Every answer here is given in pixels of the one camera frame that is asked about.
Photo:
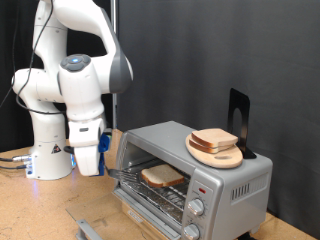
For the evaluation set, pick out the silver toaster oven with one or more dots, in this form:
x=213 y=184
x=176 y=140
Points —
x=240 y=206

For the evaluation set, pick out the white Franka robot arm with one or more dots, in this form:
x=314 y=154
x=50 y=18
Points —
x=80 y=86

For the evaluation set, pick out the oval wooden cutting board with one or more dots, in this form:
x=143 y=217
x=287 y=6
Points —
x=220 y=161

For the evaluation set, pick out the vertical metal pole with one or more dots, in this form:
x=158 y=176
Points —
x=114 y=16

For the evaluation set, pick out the silver oven knob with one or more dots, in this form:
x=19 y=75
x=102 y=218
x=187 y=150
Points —
x=191 y=232
x=196 y=206

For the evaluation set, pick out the black metal bookend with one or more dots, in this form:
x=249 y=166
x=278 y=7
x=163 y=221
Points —
x=245 y=110

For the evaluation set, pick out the grey backdrop cloth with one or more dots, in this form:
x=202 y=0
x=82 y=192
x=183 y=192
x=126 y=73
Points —
x=216 y=50

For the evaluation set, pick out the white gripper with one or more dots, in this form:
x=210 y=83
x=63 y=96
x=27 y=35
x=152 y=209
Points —
x=87 y=160

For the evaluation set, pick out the wooden crate under oven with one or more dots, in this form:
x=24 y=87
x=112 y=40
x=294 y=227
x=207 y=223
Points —
x=143 y=224

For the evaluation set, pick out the aluminium foil sheet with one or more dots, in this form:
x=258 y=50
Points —
x=163 y=208

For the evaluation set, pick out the white bread slice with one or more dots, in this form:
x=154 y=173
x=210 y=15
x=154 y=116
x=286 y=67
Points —
x=206 y=149
x=161 y=175
x=215 y=136

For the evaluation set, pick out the black curtain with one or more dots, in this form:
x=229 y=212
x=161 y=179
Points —
x=6 y=50

